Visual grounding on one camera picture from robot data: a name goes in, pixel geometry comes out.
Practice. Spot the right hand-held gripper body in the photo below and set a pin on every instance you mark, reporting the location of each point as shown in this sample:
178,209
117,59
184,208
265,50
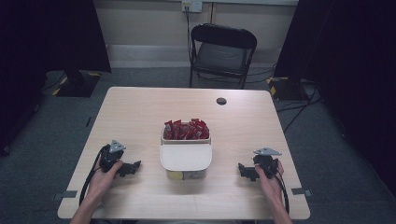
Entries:
267,163

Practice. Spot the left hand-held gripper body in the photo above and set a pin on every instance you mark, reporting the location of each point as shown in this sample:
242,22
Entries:
109,157

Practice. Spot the person's right hand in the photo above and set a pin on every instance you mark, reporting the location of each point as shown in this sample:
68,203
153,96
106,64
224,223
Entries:
270,186

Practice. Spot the person's left hand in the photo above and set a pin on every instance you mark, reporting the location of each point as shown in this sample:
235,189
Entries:
104,182

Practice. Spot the grey tape strip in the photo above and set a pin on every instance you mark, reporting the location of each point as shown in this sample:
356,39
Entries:
64,195
301,191

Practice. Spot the white box lid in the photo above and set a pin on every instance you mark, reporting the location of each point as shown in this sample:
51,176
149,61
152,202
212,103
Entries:
186,157

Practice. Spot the white storage box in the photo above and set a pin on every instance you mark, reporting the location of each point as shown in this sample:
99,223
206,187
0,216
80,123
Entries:
186,174

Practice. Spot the bunch of red packets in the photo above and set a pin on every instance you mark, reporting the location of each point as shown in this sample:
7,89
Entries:
186,130

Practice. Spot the black stand base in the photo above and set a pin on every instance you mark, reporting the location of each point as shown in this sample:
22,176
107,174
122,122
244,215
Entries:
286,88
79,85

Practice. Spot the black folding chair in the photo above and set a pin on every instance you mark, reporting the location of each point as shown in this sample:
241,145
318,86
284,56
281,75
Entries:
222,53

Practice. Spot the dark curtain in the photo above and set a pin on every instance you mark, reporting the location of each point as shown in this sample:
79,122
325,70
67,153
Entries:
351,62
40,46

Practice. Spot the white wall socket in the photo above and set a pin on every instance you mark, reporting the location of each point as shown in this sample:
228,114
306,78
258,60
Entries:
192,5

